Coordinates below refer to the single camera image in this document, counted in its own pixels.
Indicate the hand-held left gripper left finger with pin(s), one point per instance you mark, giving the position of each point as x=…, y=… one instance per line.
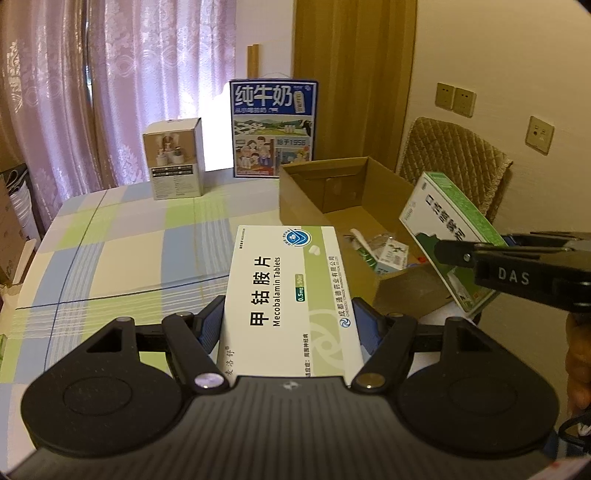
x=210, y=323

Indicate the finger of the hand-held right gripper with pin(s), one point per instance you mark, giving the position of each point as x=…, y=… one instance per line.
x=549, y=240
x=457, y=253

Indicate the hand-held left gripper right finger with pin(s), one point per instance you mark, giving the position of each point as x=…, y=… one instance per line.
x=367, y=323

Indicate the green medicine box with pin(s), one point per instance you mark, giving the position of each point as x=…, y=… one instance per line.
x=443, y=217

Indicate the small white green box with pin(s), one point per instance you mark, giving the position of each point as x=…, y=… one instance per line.
x=390, y=256

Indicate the large white medicine box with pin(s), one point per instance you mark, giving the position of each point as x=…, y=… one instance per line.
x=286, y=295

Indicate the cardboard box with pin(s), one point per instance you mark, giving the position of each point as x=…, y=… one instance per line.
x=341, y=194

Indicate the person's right hand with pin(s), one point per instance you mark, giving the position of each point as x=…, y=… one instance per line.
x=579, y=364

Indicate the quilted brown chair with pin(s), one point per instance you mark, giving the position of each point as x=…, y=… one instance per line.
x=443, y=147

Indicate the white product box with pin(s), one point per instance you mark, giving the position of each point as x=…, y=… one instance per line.
x=175, y=180

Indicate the blue milk carton box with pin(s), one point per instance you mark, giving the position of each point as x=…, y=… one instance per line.
x=272, y=129

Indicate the brown curtain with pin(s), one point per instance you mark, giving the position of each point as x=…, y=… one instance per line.
x=355, y=69

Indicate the brown carton with flap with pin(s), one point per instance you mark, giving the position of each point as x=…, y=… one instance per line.
x=10, y=240

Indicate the white paper bags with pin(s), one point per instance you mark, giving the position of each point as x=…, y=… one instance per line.
x=25, y=207

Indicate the sheer pink curtain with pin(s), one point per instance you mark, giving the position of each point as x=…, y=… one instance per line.
x=138, y=83

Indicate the wooden stick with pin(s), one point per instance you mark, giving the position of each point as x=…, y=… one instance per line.
x=253, y=62

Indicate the beige wall socket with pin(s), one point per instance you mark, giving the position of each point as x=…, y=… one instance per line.
x=445, y=96
x=464, y=101
x=539, y=134

